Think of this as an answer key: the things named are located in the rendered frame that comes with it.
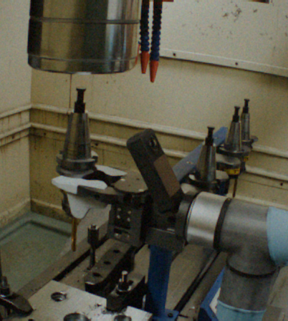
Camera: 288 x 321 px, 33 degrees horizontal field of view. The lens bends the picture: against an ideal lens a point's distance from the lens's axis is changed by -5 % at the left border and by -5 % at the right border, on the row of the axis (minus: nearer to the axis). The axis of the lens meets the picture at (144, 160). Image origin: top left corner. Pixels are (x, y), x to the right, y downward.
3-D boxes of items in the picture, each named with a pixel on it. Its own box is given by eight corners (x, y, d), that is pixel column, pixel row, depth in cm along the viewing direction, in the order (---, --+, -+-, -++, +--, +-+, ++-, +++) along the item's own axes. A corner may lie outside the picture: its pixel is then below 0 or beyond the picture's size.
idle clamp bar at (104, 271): (138, 257, 130) (139, 236, 128) (99, 309, 106) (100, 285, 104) (121, 252, 131) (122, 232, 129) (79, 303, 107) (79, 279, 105)
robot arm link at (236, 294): (271, 302, 76) (286, 245, 72) (255, 340, 66) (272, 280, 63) (227, 291, 79) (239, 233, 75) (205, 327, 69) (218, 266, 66)
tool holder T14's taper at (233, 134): (223, 144, 120) (226, 117, 117) (241, 147, 119) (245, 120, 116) (222, 150, 115) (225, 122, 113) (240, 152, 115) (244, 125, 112)
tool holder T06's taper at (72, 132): (67, 148, 77) (69, 106, 74) (94, 152, 76) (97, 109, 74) (58, 157, 73) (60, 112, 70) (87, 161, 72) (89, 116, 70)
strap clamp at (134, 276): (142, 314, 105) (147, 259, 101) (115, 346, 94) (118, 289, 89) (128, 310, 107) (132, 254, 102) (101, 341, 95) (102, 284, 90)
